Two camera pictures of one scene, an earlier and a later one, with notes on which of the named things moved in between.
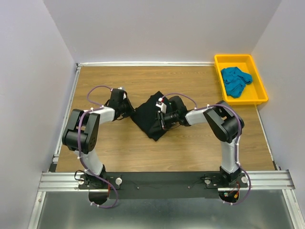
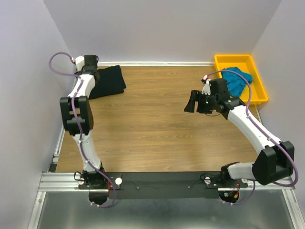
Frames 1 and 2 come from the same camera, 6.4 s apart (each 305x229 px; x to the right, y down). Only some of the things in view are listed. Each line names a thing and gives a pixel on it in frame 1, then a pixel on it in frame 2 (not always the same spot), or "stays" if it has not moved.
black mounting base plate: (132, 185) stays
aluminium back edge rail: (142, 63) stays
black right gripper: (160, 120) → (197, 96)
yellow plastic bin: (254, 93) stays
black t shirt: (142, 117) → (110, 82)
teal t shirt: (235, 80) stays
